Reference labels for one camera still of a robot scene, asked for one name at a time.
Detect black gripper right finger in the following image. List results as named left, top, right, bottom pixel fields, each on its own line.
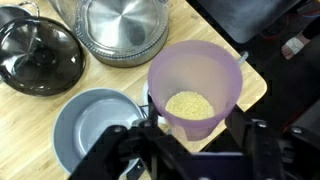
left=224, top=105, right=320, bottom=180

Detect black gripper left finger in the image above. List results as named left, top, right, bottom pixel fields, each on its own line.
left=68, top=95, right=201, bottom=180

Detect yellow grains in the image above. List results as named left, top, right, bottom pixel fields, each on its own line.
left=164, top=90, right=215, bottom=121

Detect pink plastic cup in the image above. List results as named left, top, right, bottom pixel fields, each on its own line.
left=147, top=39, right=244, bottom=142

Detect black glass pot lid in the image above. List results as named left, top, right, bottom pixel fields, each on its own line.
left=0, top=15, right=87, bottom=98

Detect black perforated platform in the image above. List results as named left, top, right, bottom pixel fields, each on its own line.
left=195, top=0, right=303, bottom=45

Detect gray pot with black handle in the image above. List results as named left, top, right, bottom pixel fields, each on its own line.
left=52, top=87, right=147, bottom=180

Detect person foot with white strap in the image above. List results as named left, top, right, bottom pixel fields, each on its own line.
left=280, top=31, right=312, bottom=61

